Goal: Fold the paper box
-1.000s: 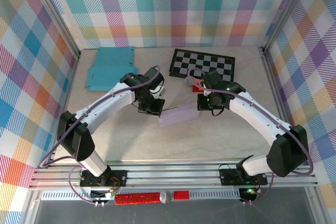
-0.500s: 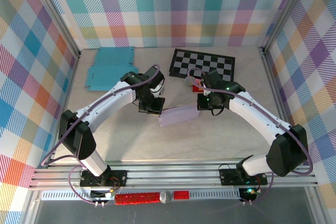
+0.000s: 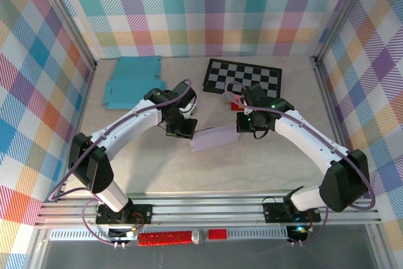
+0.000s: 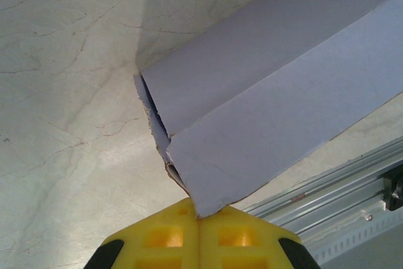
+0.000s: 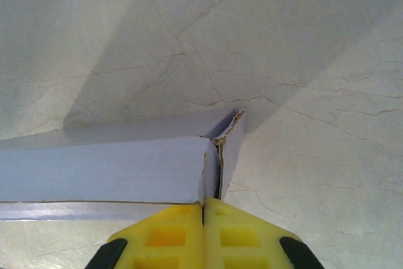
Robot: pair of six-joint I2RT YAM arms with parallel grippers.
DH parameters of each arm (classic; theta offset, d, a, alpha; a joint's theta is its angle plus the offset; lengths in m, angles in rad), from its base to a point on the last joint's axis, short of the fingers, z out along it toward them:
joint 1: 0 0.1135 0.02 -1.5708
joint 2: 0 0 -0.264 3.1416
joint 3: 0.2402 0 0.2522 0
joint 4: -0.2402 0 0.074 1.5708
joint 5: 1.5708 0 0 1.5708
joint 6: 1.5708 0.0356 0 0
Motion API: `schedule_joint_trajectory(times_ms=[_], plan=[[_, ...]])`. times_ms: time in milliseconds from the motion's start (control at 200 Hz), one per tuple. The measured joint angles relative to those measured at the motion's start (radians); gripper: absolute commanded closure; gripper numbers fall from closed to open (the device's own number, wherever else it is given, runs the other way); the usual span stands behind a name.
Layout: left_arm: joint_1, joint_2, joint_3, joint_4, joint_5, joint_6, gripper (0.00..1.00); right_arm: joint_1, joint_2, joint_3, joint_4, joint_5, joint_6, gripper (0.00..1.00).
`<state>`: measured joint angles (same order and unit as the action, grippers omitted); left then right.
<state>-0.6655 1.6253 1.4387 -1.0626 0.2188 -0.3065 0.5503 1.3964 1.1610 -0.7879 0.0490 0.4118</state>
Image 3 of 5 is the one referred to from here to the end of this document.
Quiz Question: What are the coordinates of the lilac paper box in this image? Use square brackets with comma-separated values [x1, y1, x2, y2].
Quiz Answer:
[188, 123, 240, 153]

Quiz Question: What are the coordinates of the teal paper box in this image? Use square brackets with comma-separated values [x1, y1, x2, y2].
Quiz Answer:
[101, 56, 167, 112]

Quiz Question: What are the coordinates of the black grey checkerboard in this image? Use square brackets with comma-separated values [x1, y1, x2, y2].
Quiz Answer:
[201, 58, 283, 104]

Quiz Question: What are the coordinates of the silver foil ball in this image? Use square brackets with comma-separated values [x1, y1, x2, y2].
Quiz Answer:
[191, 229, 208, 245]

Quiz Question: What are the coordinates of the short red glitter patch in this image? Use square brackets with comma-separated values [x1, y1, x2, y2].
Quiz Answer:
[207, 228, 228, 240]

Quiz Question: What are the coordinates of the long red glitter strip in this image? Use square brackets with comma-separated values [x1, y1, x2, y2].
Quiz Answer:
[137, 231, 193, 247]

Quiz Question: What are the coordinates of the black board white connector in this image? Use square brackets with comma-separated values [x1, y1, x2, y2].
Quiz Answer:
[108, 227, 139, 241]

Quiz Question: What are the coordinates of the black board green light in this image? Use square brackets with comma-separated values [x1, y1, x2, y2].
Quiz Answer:
[287, 225, 309, 243]

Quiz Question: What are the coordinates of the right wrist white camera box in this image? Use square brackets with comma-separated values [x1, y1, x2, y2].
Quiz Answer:
[241, 95, 253, 115]

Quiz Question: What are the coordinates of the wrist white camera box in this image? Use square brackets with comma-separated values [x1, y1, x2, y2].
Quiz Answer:
[241, 95, 253, 115]
[182, 101, 198, 116]

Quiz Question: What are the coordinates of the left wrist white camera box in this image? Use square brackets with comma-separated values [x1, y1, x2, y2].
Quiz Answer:
[182, 101, 198, 116]

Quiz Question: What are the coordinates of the aluminium side rail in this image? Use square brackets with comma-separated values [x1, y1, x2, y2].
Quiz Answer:
[313, 57, 361, 199]
[56, 62, 98, 202]

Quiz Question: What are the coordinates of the aluminium rail beam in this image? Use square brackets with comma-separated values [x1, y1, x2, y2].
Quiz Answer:
[34, 190, 383, 229]

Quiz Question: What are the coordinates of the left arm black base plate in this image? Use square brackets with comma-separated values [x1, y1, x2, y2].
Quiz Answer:
[96, 204, 153, 224]

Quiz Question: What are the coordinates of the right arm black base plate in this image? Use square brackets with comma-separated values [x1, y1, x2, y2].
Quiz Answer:
[263, 201, 322, 223]

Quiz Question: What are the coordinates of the white slotted cable duct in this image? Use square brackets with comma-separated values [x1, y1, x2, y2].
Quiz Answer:
[48, 229, 289, 241]

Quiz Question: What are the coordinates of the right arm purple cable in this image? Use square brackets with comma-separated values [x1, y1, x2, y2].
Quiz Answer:
[225, 81, 376, 247]

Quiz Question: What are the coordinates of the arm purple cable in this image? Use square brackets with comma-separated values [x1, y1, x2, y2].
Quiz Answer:
[225, 81, 376, 247]
[48, 79, 193, 248]

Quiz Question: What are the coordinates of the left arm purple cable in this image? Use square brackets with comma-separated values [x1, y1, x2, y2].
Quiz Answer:
[48, 79, 193, 248]

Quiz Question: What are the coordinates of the aluminium corner post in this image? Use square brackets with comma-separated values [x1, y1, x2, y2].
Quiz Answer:
[31, 0, 98, 71]
[311, 0, 378, 66]

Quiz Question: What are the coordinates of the aluminium frame strut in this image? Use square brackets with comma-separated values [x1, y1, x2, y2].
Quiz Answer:
[365, 224, 393, 269]
[26, 227, 53, 269]

